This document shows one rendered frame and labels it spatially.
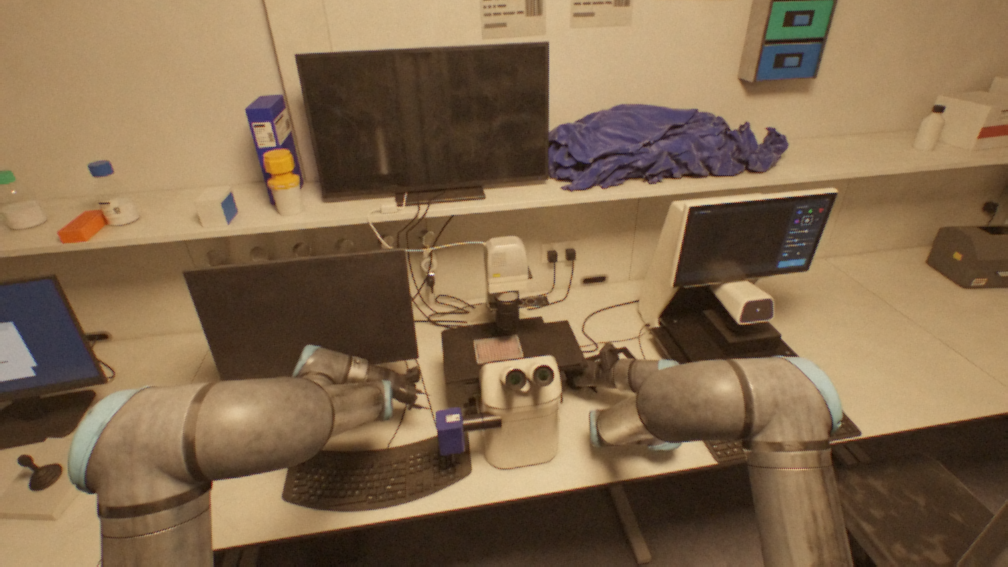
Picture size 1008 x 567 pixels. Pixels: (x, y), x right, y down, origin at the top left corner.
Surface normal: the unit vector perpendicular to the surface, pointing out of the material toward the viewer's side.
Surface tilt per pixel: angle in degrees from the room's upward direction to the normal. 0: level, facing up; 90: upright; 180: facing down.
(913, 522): 0
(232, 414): 34
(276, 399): 41
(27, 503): 10
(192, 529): 78
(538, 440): 91
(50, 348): 86
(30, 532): 0
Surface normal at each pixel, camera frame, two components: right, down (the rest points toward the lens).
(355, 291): 0.17, 0.43
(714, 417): -0.42, 0.22
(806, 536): -0.37, -0.26
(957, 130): -0.97, 0.15
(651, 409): -0.90, 0.04
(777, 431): -0.58, -0.21
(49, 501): -0.03, -0.77
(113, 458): 0.02, -0.02
